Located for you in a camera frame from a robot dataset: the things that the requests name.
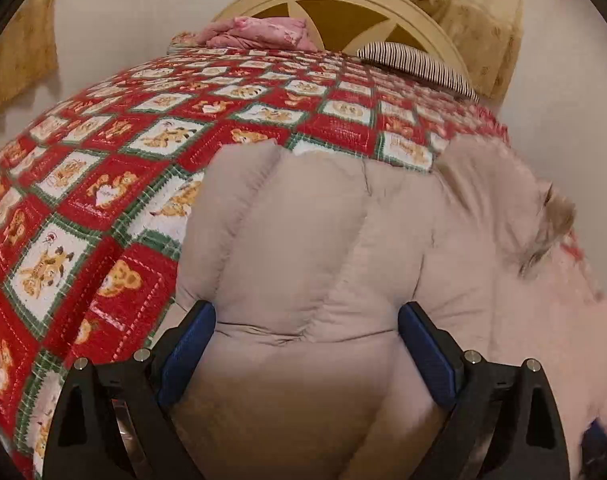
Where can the beige puffer jacket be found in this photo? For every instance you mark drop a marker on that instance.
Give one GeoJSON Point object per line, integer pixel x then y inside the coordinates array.
{"type": "Point", "coordinates": [333, 240]}

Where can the red teddy bear printed blanket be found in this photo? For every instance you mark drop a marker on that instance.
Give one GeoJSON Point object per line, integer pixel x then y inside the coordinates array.
{"type": "Point", "coordinates": [98, 180]}

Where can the cream wooden headboard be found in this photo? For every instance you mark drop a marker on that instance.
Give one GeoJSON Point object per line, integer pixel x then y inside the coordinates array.
{"type": "Point", "coordinates": [341, 7]}

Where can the black white striped pillow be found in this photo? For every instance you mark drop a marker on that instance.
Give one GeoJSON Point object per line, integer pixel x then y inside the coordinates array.
{"type": "Point", "coordinates": [418, 62]}

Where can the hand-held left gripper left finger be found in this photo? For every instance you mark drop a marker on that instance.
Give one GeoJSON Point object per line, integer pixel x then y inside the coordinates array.
{"type": "Point", "coordinates": [186, 349]}

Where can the yellow patterned curtain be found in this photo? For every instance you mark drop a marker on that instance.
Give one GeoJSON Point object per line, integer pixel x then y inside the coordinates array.
{"type": "Point", "coordinates": [21, 55]}
{"type": "Point", "coordinates": [478, 5]}

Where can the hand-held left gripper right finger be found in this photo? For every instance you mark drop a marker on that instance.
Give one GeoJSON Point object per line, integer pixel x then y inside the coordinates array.
{"type": "Point", "coordinates": [431, 355]}

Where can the pink pillow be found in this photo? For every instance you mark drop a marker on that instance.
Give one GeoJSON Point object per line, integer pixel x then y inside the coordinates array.
{"type": "Point", "coordinates": [256, 34]}

